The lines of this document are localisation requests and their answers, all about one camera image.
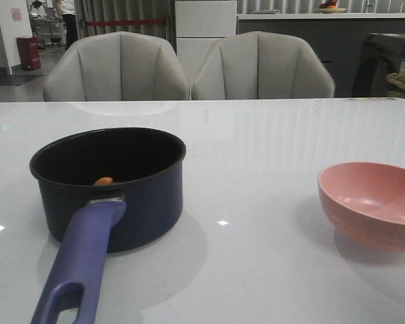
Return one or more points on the dark appliance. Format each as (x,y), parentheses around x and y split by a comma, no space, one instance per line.
(381,55)

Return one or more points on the red trash bin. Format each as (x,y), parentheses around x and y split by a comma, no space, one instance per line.
(28,52)

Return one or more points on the grey upholstered chair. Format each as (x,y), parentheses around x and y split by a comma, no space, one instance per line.
(262,65)
(118,66)

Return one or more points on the right grey upholstered chair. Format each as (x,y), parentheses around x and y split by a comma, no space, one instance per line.
(262,65)

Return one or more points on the dark blue saucepan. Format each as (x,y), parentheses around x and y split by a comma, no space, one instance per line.
(142,204)

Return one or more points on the white cabinet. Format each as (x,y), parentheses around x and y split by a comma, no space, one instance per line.
(198,24)

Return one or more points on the person in background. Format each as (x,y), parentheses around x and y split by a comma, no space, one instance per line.
(67,14)

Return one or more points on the left grey upholstered chair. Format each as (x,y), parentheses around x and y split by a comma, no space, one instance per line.
(118,66)

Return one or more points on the fruit plate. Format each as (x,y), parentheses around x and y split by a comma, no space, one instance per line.
(330,7)

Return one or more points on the grey counter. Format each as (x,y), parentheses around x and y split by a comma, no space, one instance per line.
(336,37)

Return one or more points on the pink bowl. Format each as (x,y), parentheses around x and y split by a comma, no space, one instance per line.
(365,201)

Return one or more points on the red barrier belt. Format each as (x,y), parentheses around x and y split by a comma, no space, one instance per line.
(154,21)

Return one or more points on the orange ham slices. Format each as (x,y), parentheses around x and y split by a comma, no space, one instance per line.
(103,181)

